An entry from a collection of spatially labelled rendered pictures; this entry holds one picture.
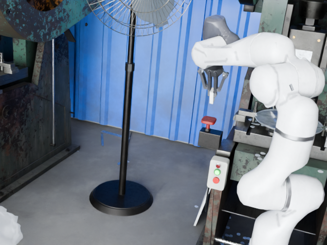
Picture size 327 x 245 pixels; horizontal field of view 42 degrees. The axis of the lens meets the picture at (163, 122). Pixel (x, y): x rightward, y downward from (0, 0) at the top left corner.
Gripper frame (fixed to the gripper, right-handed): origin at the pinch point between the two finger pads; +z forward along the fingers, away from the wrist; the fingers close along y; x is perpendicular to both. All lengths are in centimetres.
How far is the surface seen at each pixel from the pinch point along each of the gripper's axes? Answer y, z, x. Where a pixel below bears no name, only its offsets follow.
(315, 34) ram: 35.6, -20.7, 26.3
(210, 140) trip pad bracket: 2.8, 16.1, -11.2
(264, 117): 22.7, 11.4, 4.9
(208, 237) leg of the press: 10, 56, -35
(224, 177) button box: 12.8, 22.2, -24.0
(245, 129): 15.1, 18.9, 2.5
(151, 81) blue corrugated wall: -76, 92, 101
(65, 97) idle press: -117, 73, 46
